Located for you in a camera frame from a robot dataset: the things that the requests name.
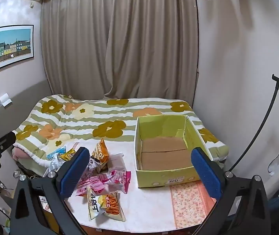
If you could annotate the pink pillow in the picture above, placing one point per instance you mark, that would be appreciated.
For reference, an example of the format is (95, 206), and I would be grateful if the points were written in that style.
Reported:
(19, 155)

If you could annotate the orange white cake packet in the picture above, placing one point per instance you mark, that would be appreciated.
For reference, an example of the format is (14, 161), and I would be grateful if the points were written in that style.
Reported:
(101, 151)

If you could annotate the white yellow chips packet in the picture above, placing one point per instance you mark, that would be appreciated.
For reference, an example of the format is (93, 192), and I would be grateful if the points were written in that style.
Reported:
(93, 203)

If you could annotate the black curved pole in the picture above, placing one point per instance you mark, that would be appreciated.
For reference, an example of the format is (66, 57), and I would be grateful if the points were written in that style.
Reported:
(269, 112)

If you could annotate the brown white snack packet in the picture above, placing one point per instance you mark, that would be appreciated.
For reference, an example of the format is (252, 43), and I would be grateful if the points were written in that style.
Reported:
(94, 165)

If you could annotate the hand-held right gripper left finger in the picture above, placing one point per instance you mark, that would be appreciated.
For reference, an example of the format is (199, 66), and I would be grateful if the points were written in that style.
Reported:
(73, 173)

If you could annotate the silver metal object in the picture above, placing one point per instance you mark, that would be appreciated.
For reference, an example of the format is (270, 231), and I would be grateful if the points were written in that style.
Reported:
(1, 189)

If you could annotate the gold snack packet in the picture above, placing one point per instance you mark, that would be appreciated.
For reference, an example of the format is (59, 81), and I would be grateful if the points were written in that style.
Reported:
(68, 155)

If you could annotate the white floral tablecloth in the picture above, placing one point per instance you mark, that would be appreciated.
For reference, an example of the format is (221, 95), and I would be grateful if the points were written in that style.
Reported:
(144, 200)

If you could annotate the grey headboard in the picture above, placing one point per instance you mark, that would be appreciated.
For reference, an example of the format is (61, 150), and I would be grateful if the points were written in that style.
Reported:
(21, 102)

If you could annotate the white tissue roll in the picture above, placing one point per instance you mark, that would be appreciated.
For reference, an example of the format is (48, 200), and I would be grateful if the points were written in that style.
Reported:
(4, 99)

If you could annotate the beige curtain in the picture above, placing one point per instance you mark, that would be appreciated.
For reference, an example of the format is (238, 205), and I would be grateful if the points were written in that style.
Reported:
(119, 41)

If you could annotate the pink floral cloth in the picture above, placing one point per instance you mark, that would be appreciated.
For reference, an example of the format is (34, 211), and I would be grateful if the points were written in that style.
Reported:
(190, 203)

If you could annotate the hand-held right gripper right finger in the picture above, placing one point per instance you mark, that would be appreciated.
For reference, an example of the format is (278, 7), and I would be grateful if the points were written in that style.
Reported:
(206, 173)

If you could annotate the orange sticks snack packet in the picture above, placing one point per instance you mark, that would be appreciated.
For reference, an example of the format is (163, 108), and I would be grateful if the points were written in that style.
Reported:
(113, 206)

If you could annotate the blue white snack packet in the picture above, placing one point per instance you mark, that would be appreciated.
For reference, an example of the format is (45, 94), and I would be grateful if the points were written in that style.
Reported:
(56, 154)

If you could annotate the white grey snack packet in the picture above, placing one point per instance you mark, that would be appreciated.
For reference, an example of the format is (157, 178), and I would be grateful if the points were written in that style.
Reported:
(54, 167)

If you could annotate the small clear glass object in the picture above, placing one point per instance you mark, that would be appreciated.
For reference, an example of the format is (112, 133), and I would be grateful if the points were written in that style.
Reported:
(18, 173)

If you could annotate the framed wall poster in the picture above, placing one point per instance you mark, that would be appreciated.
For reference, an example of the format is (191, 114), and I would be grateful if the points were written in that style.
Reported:
(12, 47)

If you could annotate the pink striped snack packet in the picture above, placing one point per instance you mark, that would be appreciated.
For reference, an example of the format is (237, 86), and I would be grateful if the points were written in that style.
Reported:
(90, 184)

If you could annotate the green cardboard box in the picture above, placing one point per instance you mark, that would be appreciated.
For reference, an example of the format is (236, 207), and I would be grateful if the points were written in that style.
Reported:
(164, 156)

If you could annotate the large pink snack packet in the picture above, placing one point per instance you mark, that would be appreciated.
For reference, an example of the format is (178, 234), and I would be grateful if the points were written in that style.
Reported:
(115, 178)

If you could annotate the small wall hook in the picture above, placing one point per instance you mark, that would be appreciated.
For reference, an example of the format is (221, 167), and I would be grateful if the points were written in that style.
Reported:
(31, 5)

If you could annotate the clear noodle snack packet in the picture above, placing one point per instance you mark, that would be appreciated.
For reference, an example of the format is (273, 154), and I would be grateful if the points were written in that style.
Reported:
(116, 162)

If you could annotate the floral striped blanket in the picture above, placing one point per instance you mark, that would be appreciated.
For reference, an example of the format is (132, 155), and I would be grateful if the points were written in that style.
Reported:
(110, 117)

